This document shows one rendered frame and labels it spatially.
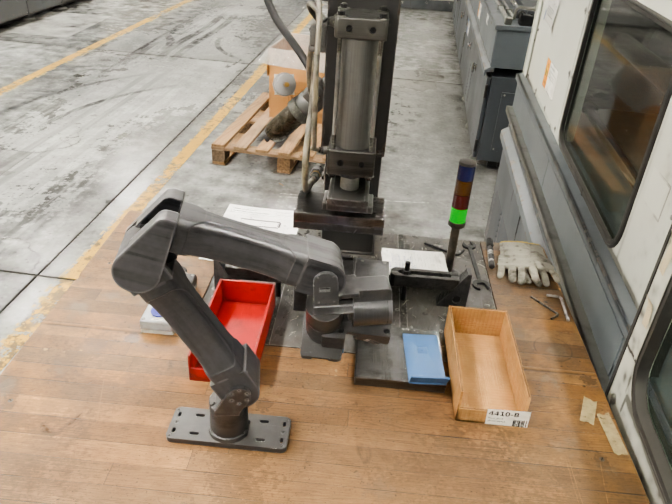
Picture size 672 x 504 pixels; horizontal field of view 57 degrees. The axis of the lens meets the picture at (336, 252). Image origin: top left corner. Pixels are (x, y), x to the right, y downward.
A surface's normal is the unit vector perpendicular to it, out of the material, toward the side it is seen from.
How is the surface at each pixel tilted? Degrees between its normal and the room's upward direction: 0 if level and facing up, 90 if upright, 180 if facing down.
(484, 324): 90
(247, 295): 90
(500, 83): 90
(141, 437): 0
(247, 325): 0
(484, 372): 0
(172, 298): 99
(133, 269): 90
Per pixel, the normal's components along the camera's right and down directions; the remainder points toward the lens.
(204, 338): 0.14, 0.51
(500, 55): -0.14, 0.51
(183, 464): 0.06, -0.85
